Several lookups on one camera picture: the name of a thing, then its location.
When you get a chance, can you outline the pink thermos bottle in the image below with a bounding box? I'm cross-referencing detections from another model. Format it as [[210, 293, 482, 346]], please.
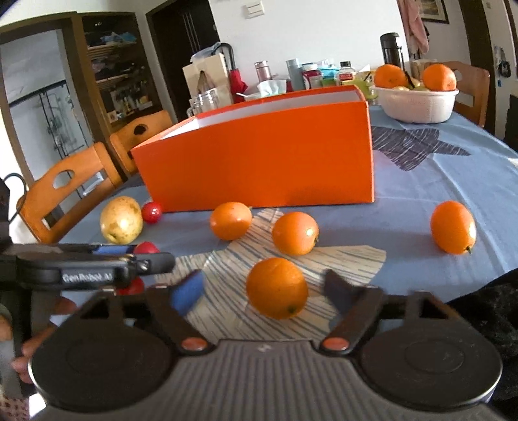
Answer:
[[254, 61, 272, 83]]

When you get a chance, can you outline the tissue pack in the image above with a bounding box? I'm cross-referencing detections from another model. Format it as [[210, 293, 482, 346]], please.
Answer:
[[257, 80, 287, 97]]

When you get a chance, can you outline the wooden shelf cabinet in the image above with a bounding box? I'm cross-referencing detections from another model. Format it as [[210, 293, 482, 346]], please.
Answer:
[[70, 10, 177, 154]]

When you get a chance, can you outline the small orange behind front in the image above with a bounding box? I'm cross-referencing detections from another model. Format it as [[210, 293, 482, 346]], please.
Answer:
[[210, 202, 253, 241]]

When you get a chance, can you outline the small orange far right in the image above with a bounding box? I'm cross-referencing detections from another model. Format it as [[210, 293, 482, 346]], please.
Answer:
[[430, 201, 477, 255]]

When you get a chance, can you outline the rear yellow pear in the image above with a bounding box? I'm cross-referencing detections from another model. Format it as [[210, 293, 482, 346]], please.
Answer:
[[99, 196, 143, 245]]

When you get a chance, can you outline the white fruit bowl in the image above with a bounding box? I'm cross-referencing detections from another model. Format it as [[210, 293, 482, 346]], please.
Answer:
[[374, 87, 459, 124]]

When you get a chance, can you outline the glass mug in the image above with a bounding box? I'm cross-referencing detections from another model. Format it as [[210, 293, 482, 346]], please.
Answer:
[[187, 89, 220, 117]]

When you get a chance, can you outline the white pill bottle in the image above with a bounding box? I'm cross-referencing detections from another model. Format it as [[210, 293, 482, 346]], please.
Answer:
[[337, 61, 356, 85]]

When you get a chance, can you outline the grey bottle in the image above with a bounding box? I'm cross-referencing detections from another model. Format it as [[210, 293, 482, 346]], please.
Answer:
[[286, 59, 306, 91]]

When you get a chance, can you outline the black thermos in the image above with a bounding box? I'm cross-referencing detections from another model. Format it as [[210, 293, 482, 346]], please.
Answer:
[[380, 32, 405, 69]]

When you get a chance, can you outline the red umbrella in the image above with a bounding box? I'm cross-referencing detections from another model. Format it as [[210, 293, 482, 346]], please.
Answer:
[[212, 42, 248, 104]]

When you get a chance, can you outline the left orange in bowl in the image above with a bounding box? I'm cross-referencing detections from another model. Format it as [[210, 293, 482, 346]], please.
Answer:
[[374, 64, 408, 89]]

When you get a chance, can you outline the small framed painting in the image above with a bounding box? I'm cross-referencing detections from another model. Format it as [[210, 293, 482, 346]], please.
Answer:
[[417, 0, 449, 25]]

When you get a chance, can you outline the large orange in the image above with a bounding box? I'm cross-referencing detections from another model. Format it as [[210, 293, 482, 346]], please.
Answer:
[[246, 258, 309, 320]]

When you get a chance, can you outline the black cloth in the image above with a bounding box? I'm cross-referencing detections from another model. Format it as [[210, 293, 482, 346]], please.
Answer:
[[448, 269, 518, 420]]

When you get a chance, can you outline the small orange kumquat front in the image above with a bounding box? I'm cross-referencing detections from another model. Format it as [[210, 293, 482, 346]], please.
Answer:
[[271, 211, 320, 256]]

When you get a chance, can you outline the far left wooden chair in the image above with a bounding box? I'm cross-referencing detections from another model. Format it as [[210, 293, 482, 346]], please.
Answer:
[[109, 110, 172, 176]]

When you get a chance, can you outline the near left wooden chair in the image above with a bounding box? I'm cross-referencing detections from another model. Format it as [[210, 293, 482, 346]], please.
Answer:
[[17, 142, 122, 244]]

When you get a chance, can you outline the right orange in bowl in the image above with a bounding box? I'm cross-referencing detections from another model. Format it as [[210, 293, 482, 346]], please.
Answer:
[[422, 63, 457, 92]]

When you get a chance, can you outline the paper shopping bag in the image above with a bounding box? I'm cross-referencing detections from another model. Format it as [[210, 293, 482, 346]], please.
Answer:
[[183, 53, 233, 107]]

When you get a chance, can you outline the orange cardboard box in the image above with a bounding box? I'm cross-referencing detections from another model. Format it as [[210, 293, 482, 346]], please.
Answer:
[[132, 86, 375, 212]]

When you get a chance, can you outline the blue tablecloth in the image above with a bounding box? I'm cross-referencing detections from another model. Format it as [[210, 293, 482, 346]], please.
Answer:
[[60, 102, 518, 345]]

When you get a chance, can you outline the person's left hand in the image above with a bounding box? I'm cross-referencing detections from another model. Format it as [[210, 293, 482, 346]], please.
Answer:
[[0, 295, 78, 421]]

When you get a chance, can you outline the small orange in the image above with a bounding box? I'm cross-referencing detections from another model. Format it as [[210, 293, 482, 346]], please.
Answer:
[[430, 201, 477, 255], [210, 202, 253, 241]]

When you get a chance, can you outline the wall light switch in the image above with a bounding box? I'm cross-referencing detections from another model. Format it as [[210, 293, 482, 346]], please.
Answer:
[[244, 0, 265, 18]]

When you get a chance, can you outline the red cherry tomato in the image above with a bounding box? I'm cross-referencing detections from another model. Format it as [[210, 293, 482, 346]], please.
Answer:
[[116, 277, 146, 296], [141, 201, 163, 224], [132, 241, 160, 254]]

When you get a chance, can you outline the orange in bowl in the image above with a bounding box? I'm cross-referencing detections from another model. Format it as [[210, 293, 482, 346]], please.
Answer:
[[374, 64, 408, 89], [422, 63, 457, 92]]

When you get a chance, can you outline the yellow green box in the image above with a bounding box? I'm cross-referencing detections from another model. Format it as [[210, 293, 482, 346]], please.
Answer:
[[341, 79, 377, 103]]

